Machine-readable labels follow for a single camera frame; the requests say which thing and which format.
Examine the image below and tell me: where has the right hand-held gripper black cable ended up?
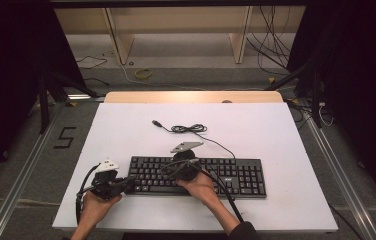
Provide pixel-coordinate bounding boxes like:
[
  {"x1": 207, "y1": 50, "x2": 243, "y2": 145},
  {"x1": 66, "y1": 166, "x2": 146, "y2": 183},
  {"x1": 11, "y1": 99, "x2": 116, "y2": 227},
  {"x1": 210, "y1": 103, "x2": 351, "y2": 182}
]
[{"x1": 198, "y1": 167, "x2": 246, "y2": 224}]

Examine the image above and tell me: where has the black keyboard cable with plug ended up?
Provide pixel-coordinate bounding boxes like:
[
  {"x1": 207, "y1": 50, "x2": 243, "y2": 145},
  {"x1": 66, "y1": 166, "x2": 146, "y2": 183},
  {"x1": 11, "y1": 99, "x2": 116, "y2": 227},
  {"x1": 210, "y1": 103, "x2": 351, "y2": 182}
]
[{"x1": 151, "y1": 119, "x2": 237, "y2": 160}]

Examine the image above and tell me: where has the light wooden table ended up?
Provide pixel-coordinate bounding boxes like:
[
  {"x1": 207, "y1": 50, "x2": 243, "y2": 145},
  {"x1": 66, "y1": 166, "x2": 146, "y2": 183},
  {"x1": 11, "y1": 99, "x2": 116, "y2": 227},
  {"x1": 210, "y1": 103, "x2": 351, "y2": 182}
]
[{"x1": 103, "y1": 90, "x2": 284, "y2": 104}]

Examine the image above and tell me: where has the black curtain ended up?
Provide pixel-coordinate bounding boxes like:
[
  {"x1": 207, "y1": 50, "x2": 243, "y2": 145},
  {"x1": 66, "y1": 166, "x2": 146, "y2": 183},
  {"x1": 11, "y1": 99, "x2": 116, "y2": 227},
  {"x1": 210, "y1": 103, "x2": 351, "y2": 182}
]
[
  {"x1": 0, "y1": 0, "x2": 87, "y2": 194},
  {"x1": 287, "y1": 0, "x2": 376, "y2": 214}
]

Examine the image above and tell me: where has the bundle of black hanging cables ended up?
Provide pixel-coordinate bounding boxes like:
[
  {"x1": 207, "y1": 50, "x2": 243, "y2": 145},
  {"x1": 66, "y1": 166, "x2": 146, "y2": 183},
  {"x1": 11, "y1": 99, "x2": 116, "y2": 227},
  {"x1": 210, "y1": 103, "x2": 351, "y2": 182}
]
[{"x1": 245, "y1": 5, "x2": 293, "y2": 77}]

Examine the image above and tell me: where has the yellow tape roll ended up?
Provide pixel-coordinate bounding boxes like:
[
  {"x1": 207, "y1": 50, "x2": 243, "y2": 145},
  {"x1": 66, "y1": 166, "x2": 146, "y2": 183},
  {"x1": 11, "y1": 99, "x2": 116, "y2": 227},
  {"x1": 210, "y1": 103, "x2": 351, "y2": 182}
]
[{"x1": 133, "y1": 67, "x2": 153, "y2": 81}]

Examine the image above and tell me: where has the left hand-held gripper black cable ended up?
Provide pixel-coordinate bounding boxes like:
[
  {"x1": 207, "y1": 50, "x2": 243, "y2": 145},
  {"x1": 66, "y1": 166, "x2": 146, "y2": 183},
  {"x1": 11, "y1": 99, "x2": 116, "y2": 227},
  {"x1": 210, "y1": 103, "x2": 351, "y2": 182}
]
[{"x1": 74, "y1": 163, "x2": 101, "y2": 225}]

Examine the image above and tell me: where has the person's left hand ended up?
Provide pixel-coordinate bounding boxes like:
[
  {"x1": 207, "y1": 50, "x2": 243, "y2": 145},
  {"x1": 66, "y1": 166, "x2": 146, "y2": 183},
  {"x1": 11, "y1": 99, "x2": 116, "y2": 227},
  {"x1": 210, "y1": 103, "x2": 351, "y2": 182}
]
[{"x1": 81, "y1": 191, "x2": 123, "y2": 227}]

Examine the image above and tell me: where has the beige wooden desk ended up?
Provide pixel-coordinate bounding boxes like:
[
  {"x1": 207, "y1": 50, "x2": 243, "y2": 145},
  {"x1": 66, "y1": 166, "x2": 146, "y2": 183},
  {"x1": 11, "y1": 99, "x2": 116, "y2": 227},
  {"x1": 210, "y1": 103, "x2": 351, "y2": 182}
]
[{"x1": 54, "y1": 5, "x2": 307, "y2": 66}]

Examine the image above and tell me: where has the black metal stand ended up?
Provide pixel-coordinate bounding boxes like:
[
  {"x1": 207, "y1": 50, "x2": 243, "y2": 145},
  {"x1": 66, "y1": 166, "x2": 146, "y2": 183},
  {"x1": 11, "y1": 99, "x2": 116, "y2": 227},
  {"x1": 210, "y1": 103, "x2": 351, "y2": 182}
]
[
  {"x1": 36, "y1": 68, "x2": 101, "y2": 135},
  {"x1": 263, "y1": 58, "x2": 324, "y2": 130}
]

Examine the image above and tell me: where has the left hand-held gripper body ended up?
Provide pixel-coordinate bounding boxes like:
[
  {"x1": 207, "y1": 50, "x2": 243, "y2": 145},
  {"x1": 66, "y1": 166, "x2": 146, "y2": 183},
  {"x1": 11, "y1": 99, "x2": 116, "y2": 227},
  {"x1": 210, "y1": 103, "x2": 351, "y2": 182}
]
[{"x1": 90, "y1": 158, "x2": 126, "y2": 201}]

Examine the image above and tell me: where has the black computer keyboard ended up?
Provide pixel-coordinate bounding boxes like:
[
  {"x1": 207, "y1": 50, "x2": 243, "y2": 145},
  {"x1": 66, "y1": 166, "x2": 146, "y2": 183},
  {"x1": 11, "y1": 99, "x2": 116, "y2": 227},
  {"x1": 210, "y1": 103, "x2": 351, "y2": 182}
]
[{"x1": 127, "y1": 155, "x2": 267, "y2": 200}]

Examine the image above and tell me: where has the person's right hand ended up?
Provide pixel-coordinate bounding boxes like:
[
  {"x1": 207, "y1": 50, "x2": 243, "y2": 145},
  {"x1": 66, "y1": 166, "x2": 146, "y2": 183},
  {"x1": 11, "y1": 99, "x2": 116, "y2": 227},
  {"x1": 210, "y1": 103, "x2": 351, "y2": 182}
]
[{"x1": 175, "y1": 171, "x2": 221, "y2": 206}]

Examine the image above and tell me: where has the thin black floor cable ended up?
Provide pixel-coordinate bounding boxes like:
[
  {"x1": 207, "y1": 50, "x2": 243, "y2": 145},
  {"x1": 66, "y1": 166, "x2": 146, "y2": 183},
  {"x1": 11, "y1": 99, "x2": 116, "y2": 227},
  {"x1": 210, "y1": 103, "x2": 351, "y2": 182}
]
[{"x1": 75, "y1": 54, "x2": 109, "y2": 71}]

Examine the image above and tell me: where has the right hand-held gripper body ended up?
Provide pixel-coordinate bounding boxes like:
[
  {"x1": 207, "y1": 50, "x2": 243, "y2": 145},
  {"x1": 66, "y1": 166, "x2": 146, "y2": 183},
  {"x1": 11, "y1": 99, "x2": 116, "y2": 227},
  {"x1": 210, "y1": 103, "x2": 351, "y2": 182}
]
[{"x1": 160, "y1": 141, "x2": 205, "y2": 183}]

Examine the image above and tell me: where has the hand-held gripper black cable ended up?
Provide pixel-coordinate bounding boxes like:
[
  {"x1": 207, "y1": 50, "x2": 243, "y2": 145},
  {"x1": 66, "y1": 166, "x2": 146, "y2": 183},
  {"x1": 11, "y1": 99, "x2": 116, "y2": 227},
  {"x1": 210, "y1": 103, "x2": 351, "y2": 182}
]
[
  {"x1": 198, "y1": 167, "x2": 246, "y2": 224},
  {"x1": 74, "y1": 163, "x2": 101, "y2": 225}
]

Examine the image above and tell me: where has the aluminium floor rail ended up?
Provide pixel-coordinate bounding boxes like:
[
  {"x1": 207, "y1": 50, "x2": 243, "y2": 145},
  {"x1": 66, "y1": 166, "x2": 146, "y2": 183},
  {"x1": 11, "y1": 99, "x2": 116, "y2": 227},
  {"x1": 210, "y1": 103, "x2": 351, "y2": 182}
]
[
  {"x1": 0, "y1": 102, "x2": 64, "y2": 240},
  {"x1": 299, "y1": 99, "x2": 376, "y2": 240}
]

